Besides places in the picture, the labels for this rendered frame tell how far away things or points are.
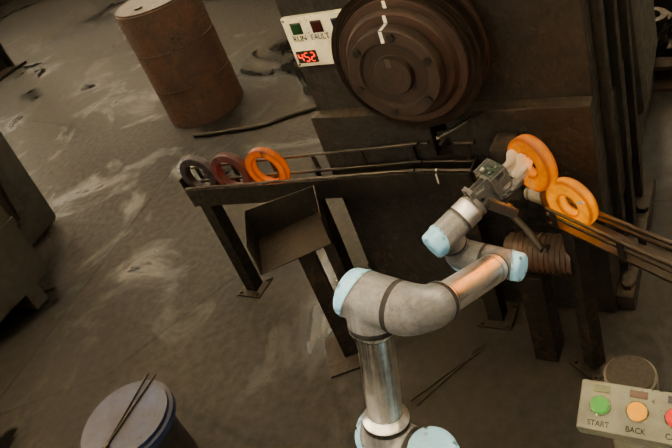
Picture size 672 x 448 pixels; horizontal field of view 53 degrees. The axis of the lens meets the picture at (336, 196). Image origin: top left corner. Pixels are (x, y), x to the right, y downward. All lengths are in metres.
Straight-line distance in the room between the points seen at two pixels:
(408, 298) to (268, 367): 1.51
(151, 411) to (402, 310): 1.16
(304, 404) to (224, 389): 0.38
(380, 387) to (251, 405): 1.22
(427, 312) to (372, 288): 0.13
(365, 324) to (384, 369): 0.14
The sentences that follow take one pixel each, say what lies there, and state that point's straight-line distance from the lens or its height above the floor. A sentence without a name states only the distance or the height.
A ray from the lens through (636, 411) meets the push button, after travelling 1.64.
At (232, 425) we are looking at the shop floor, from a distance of 2.73.
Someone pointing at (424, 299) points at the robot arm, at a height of 0.98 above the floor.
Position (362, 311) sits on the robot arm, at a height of 0.97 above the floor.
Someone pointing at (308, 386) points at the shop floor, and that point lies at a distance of 2.70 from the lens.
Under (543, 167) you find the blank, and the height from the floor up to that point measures 0.93.
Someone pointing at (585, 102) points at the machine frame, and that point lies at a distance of 2.09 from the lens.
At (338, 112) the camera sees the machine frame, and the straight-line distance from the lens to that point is 2.41.
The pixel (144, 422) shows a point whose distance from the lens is 2.32.
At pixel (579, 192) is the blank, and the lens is 1.92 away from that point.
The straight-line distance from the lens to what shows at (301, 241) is 2.33.
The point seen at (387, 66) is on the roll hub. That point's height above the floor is 1.15.
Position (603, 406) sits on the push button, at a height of 0.61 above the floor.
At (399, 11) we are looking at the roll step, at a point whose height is 1.28.
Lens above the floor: 1.96
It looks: 33 degrees down
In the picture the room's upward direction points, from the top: 22 degrees counter-clockwise
